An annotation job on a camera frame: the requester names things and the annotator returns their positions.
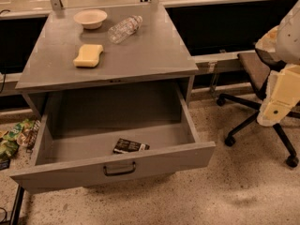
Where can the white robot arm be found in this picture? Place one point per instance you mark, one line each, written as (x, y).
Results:
(281, 43)

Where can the green snack bag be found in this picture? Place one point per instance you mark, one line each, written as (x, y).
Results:
(13, 139)

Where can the clear plastic water bottle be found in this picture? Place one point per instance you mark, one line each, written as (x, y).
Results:
(124, 29)

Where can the beige paper bowl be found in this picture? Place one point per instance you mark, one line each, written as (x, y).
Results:
(90, 18)

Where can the black drawer handle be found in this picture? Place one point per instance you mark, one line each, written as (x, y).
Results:
(111, 171)

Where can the black office chair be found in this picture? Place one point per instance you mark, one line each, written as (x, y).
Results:
(258, 68)

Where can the yellow sponge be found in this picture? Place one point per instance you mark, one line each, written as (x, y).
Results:
(88, 56)

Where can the black cart leg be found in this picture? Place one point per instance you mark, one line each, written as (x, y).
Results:
(16, 210)

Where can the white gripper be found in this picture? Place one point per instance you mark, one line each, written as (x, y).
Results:
(289, 37)

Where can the grey top drawer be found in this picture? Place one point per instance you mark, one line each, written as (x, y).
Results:
(80, 128)

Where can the black rxbar chocolate bar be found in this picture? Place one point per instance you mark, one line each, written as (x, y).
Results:
(124, 146)

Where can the grey cabinet counter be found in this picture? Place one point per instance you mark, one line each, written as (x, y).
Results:
(154, 52)

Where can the brown snack bag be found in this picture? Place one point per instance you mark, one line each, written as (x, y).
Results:
(32, 134)

